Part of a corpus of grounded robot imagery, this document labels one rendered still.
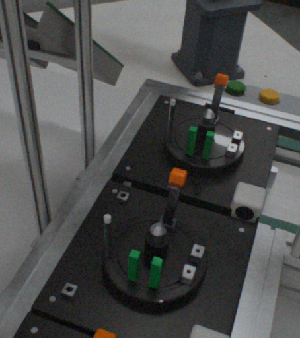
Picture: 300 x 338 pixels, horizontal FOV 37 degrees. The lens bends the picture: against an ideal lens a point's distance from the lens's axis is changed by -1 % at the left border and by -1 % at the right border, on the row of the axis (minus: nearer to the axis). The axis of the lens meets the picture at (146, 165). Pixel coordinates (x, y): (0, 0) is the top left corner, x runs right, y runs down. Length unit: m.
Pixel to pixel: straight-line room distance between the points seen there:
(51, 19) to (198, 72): 0.55
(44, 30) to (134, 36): 0.70
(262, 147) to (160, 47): 0.57
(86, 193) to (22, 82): 0.24
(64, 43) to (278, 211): 0.44
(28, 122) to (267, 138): 0.44
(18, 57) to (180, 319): 0.36
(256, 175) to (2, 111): 0.58
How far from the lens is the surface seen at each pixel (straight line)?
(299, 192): 0.84
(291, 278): 0.73
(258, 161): 0.80
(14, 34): 0.53
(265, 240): 0.69
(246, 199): 0.70
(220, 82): 0.79
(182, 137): 0.78
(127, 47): 1.29
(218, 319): 0.60
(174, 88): 0.95
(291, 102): 0.98
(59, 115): 1.03
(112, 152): 0.80
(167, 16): 1.47
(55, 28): 0.69
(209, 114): 0.74
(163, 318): 0.59
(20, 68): 0.55
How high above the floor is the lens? 1.49
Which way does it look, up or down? 44 degrees down
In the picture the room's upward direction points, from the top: 4 degrees clockwise
